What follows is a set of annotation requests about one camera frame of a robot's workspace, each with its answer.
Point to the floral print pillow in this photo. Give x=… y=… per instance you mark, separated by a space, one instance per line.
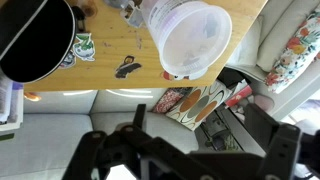
x=293 y=53

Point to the green white dinosaur sticker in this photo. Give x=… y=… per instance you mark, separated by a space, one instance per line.
x=83 y=46

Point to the black round container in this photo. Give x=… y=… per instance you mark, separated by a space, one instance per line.
x=33 y=43

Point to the wooden side table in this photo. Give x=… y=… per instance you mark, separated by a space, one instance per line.
x=110 y=33

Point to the cream leather sofa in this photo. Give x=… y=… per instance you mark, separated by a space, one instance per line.
x=276 y=33

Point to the stack of books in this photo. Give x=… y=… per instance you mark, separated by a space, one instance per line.
x=10 y=106

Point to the snowman sticker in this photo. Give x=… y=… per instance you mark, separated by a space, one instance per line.
x=168 y=76

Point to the grey black character sticker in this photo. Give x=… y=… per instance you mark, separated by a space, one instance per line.
x=69 y=61

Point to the red white booklet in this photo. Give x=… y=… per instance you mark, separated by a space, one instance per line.
x=240 y=96

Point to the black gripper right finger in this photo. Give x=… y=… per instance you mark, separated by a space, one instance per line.
x=280 y=146

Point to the metal spoon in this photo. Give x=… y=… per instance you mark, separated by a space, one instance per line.
x=116 y=3

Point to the orange oval pattern pillow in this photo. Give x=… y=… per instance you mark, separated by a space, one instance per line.
x=196 y=106

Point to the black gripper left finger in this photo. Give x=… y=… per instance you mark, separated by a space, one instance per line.
x=100 y=150

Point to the brown figure sticker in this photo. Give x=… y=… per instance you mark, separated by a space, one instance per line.
x=126 y=68

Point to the clear plastic cup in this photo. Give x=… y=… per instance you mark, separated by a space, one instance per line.
x=193 y=36

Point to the grey fabric sofa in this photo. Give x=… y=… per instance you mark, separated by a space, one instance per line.
x=50 y=140

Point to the red patterned cloth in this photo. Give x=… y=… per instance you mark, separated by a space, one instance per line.
x=170 y=100

